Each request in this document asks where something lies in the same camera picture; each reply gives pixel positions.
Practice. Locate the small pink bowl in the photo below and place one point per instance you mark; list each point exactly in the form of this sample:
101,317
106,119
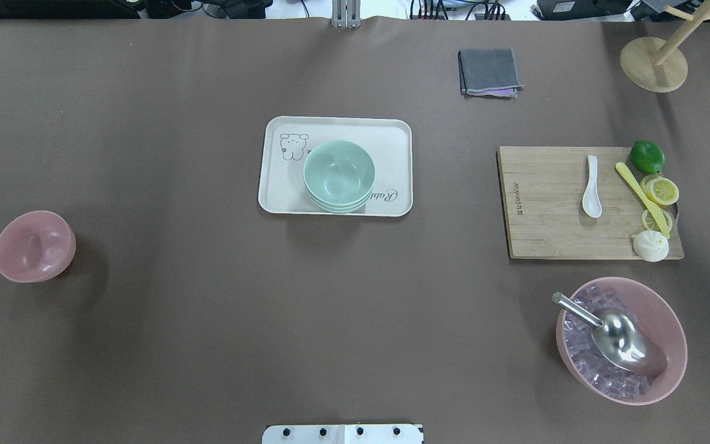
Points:
36,247

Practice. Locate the cream rabbit serving tray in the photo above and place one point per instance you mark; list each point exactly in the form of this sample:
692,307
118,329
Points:
288,139

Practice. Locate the lemon slice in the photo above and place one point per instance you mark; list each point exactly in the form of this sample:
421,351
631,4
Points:
649,223
660,190

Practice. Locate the folded grey cloth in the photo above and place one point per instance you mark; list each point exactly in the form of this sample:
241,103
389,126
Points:
488,73

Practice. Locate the metal ice scoop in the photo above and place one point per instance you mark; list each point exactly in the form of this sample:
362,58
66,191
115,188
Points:
618,339

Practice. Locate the white ceramic spoon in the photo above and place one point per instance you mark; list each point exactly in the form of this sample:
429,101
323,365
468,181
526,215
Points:
590,200

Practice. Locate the large pink ice bowl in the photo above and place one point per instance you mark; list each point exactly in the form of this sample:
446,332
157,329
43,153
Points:
654,317

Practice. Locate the yellow plastic knife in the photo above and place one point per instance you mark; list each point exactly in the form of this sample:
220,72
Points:
654,209

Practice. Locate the wooden mug tree stand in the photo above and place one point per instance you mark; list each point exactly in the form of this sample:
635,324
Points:
657,65

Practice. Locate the green bowl stack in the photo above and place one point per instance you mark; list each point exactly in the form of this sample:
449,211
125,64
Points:
339,176

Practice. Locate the green lime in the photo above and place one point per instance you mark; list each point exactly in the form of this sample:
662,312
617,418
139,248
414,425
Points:
647,157

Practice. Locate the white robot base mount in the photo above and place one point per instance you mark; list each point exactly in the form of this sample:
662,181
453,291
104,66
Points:
344,433

